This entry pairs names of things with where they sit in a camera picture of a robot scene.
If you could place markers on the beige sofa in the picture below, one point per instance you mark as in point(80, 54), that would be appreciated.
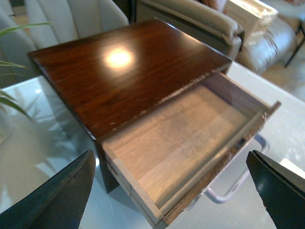
point(221, 32)

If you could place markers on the dark wooden drawer box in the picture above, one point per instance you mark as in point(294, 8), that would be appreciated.
point(111, 79)

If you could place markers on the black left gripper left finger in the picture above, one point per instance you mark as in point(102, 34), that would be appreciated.
point(59, 203)

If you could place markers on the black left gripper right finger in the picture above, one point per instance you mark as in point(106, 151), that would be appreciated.
point(281, 190)

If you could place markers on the beige chair right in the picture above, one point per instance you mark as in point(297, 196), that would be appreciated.
point(61, 21)

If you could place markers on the wooden drawer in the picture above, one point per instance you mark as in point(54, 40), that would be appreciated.
point(164, 160)

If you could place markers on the white drawer handle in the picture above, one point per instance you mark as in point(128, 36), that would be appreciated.
point(222, 199)

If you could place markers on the white storage box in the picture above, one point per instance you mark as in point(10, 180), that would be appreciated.
point(253, 16)

